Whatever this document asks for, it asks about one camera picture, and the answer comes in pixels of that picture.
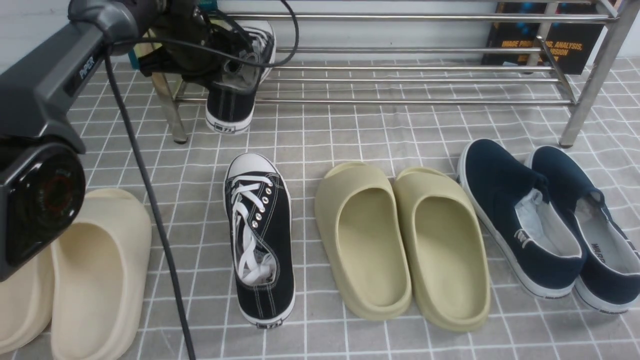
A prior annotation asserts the olive green left slipper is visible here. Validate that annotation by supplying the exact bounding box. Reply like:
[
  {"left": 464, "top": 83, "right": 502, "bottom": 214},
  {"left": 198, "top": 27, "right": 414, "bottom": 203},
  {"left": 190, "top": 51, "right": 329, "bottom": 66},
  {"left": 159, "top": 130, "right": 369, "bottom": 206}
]
[{"left": 314, "top": 161, "right": 412, "bottom": 321}]

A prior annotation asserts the navy right slip-on shoe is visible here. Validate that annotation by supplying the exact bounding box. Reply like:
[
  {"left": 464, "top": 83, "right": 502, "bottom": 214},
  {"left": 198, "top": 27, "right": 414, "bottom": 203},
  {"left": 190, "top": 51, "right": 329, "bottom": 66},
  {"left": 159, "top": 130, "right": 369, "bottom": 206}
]
[{"left": 525, "top": 146, "right": 640, "bottom": 315}]

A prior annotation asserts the grey checked floor mat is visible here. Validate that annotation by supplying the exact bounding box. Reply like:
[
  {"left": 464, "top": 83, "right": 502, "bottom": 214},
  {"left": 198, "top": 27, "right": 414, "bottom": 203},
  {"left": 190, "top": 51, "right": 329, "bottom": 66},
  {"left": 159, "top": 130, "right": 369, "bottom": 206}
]
[{"left": 70, "top": 58, "right": 640, "bottom": 360}]

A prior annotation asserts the cream right slipper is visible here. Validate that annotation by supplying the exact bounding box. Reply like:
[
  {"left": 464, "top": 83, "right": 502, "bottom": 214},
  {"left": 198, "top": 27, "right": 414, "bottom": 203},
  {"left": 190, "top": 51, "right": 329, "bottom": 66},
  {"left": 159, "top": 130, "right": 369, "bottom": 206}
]
[{"left": 51, "top": 188, "right": 153, "bottom": 360}]

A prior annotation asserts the navy slip-on shoe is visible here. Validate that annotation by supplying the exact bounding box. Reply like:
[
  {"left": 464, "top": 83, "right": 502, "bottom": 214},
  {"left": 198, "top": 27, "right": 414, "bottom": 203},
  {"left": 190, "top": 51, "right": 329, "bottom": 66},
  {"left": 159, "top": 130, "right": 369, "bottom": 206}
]
[
  {"left": 457, "top": 138, "right": 586, "bottom": 299},
  {"left": 525, "top": 146, "right": 640, "bottom": 315}
]

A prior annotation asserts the teal yellow book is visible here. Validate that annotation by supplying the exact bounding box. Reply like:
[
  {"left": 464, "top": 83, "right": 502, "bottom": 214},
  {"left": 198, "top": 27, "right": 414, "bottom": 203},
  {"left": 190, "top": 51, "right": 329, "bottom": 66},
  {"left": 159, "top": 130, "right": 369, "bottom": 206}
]
[{"left": 127, "top": 43, "right": 156, "bottom": 71}]

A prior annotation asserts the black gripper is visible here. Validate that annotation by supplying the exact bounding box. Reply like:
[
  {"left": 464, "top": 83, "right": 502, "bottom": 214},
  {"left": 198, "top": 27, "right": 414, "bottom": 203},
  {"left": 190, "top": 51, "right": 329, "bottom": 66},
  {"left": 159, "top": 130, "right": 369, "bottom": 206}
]
[{"left": 138, "top": 0, "right": 263, "bottom": 94}]

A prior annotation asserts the olive green right slipper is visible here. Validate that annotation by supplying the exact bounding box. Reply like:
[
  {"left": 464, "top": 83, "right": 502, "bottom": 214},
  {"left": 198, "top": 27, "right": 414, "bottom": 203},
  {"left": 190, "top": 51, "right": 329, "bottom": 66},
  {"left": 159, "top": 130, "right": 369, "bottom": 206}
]
[{"left": 392, "top": 167, "right": 491, "bottom": 332}]

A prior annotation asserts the cream left slipper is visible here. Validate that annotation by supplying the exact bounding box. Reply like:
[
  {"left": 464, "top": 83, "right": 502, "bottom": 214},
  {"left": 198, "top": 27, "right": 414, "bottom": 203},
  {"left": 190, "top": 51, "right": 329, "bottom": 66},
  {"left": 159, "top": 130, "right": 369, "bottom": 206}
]
[{"left": 0, "top": 247, "right": 55, "bottom": 354}]

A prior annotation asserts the steel shoe rack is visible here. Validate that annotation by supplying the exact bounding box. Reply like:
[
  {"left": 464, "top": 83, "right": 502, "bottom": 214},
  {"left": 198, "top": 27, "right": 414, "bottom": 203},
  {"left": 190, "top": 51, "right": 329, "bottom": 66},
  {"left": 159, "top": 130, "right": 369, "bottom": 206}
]
[{"left": 131, "top": 0, "right": 640, "bottom": 149}]

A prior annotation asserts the olive green slipper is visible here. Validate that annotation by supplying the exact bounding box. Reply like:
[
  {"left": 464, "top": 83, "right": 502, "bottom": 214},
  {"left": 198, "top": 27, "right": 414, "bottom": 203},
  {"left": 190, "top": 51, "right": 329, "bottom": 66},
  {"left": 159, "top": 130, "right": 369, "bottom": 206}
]
[
  {"left": 314, "top": 161, "right": 412, "bottom": 321},
  {"left": 392, "top": 167, "right": 491, "bottom": 332}
]

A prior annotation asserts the black image processing book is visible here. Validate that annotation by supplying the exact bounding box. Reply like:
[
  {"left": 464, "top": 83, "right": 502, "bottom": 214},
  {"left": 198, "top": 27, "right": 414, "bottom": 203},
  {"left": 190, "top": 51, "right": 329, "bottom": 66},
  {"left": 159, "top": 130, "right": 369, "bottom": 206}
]
[{"left": 481, "top": 1, "right": 606, "bottom": 76}]

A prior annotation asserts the black canvas sneaker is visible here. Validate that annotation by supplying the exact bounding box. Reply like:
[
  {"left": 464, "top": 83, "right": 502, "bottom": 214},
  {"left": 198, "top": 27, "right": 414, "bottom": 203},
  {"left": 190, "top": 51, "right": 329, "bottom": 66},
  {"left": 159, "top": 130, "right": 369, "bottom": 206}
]
[
  {"left": 205, "top": 20, "right": 277, "bottom": 135},
  {"left": 222, "top": 152, "right": 296, "bottom": 330}
]

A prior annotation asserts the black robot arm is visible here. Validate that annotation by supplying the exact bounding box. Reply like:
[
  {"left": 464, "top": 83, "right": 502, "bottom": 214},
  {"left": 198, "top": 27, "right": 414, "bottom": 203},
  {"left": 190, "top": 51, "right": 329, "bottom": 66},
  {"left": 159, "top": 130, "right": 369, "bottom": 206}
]
[{"left": 0, "top": 0, "right": 264, "bottom": 281}]

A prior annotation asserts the cream slipper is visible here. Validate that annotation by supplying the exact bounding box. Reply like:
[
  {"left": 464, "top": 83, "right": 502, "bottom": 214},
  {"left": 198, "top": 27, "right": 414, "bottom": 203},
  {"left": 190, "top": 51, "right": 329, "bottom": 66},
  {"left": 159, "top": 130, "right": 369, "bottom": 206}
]
[
  {"left": 0, "top": 247, "right": 55, "bottom": 354},
  {"left": 51, "top": 188, "right": 153, "bottom": 360}
]

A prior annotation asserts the navy left slip-on shoe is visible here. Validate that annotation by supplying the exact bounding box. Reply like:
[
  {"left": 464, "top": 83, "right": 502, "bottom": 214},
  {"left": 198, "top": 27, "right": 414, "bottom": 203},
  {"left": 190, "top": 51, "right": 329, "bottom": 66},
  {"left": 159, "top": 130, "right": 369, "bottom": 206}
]
[{"left": 457, "top": 138, "right": 586, "bottom": 299}]

